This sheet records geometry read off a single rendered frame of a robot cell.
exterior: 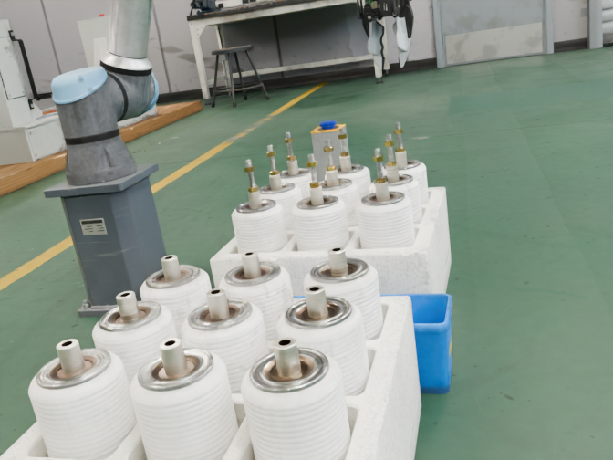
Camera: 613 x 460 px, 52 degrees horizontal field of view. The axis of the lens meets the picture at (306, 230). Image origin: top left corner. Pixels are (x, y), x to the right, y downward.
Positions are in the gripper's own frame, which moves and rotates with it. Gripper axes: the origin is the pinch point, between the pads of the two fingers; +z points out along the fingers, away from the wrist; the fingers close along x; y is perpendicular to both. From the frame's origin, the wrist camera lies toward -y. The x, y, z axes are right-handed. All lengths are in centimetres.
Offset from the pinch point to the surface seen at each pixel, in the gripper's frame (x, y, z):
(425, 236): 9.7, 23.6, 28.1
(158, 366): -4, 80, 21
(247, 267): -5, 58, 20
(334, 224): -5.0, 28.2, 24.1
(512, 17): -28, -481, 11
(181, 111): -253, -287, 41
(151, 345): -11, 73, 23
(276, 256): -14.3, 33.5, 28.3
